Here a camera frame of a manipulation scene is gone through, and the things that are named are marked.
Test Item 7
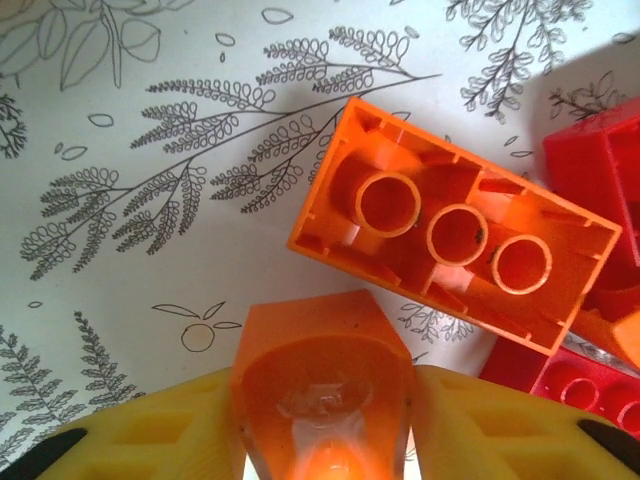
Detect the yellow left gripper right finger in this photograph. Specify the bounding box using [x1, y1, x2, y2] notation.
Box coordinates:
[409, 364, 640, 480]

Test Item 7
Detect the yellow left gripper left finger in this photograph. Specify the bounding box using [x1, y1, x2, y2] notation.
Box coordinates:
[14, 367, 246, 480]

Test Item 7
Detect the orange curved lego piece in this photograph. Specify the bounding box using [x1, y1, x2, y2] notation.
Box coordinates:
[229, 289, 417, 480]

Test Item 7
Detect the orange long lego brick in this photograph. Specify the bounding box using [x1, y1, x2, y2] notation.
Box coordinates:
[285, 96, 624, 357]

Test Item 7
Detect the red lego brick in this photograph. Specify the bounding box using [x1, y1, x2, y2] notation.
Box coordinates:
[478, 337, 640, 436]
[542, 97, 640, 321]

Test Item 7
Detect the floral patterned tablecloth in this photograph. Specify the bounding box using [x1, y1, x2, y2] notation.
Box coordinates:
[0, 0, 640, 480]

